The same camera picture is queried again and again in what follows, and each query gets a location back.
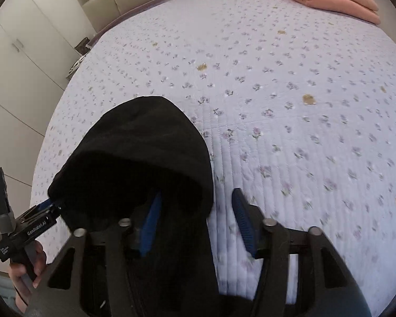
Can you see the beige nightstand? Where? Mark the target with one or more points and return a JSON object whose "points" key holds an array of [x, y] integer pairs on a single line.
{"points": [[74, 67]]}

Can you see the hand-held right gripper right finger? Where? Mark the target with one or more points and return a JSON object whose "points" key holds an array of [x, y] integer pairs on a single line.
{"points": [[246, 221]]}

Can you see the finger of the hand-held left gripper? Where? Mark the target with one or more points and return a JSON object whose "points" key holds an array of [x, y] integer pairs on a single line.
{"points": [[48, 203]]}

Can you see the black garment with grey piping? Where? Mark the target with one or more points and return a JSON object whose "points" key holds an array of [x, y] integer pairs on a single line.
{"points": [[135, 155]]}

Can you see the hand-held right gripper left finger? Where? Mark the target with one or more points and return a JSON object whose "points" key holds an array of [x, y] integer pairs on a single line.
{"points": [[150, 224]]}

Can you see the person's left hand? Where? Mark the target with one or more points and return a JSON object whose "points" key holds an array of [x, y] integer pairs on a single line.
{"points": [[21, 287]]}

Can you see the white wardrobe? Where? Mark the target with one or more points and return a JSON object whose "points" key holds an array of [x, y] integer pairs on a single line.
{"points": [[19, 72]]}

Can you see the dark patterned bag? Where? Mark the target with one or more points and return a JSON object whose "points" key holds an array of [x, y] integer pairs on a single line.
{"points": [[83, 46]]}

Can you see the bed with patterned sheet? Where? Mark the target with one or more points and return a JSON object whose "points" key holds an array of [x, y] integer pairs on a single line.
{"points": [[283, 105]]}

